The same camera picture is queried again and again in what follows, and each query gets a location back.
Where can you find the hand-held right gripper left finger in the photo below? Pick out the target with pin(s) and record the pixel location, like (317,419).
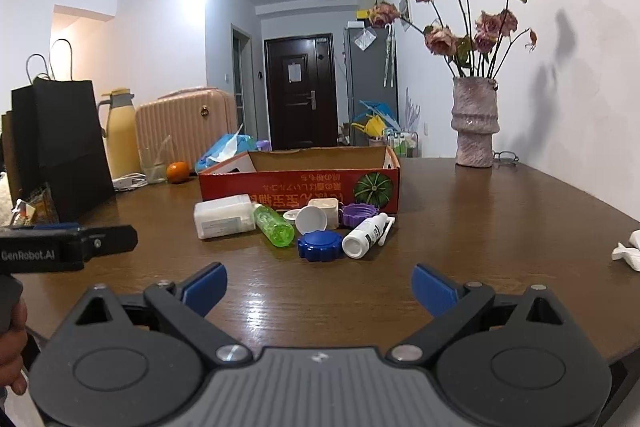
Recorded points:
(202,289)

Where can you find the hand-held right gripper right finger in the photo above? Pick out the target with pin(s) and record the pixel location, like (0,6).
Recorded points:
(435,291)

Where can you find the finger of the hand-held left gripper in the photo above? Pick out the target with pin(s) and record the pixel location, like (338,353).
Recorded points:
(55,226)
(110,242)

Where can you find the white rectangular plastic box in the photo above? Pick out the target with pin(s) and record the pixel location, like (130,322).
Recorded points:
(222,217)

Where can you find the white spray bottle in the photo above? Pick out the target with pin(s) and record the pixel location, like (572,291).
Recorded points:
(362,239)

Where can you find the green transparent bottle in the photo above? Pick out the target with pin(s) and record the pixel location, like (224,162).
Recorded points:
(274,227)

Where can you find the purple scalloped lid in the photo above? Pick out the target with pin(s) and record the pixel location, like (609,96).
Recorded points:
(357,216)

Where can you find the small white lid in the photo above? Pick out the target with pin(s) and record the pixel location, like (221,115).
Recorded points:
(290,216)

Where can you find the blue scalloped lid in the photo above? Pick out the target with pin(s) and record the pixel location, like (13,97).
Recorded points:
(318,247)

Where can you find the white round cap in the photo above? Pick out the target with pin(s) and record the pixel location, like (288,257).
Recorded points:
(309,222)

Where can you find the beige power adapter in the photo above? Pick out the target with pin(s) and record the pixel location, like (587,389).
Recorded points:
(327,206)

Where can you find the red cardboard box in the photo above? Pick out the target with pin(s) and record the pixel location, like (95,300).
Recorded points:
(310,194)

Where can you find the person's left hand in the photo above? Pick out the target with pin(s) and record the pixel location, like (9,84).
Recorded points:
(12,357)

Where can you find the orange snack packet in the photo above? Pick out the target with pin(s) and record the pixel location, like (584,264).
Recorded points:
(37,207)

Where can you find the black box at left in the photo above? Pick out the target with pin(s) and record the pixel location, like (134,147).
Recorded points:
(62,147)

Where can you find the clear glass cup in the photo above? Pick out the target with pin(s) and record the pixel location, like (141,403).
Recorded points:
(152,169)

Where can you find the orange fruit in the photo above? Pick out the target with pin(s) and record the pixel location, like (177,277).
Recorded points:
(178,172)

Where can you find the yellow thermos jug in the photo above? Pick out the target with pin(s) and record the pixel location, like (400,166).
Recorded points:
(122,137)

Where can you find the pink ribbed suitcase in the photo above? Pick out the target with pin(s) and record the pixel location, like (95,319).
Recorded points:
(185,127)

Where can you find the blue tissue pack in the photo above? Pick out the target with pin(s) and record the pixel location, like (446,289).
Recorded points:
(220,152)

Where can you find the black eyeglasses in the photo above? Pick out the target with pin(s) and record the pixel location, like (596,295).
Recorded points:
(506,158)

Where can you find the rack with small bottles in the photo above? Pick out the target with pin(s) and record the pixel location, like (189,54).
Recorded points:
(400,143)

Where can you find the pink textured vase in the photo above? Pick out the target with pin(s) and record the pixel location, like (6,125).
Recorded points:
(474,127)

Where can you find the yellow watering can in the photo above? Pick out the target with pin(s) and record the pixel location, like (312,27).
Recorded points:
(370,126)

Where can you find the crumpled white tissue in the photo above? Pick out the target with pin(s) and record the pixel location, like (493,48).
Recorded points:
(630,252)

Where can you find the grey interior door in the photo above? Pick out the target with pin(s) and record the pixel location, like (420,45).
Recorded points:
(244,87)

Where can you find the dark brown entrance door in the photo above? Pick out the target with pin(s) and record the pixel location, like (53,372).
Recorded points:
(300,107)

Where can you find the grey cabinet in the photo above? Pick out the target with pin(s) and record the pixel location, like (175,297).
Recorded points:
(367,82)

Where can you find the clear hanging umbrella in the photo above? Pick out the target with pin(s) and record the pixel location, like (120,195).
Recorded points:
(389,57)

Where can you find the white plastic bag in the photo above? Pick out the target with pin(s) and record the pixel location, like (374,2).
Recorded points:
(364,39)

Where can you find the dried pink roses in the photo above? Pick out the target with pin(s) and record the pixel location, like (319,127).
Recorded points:
(485,27)

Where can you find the yellow box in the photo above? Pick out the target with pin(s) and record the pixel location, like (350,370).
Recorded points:
(364,13)

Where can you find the purple flower wall sticker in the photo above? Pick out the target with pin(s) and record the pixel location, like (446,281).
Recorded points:
(412,112)

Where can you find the blue folding frame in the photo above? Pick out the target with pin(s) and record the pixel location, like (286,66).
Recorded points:
(382,109)

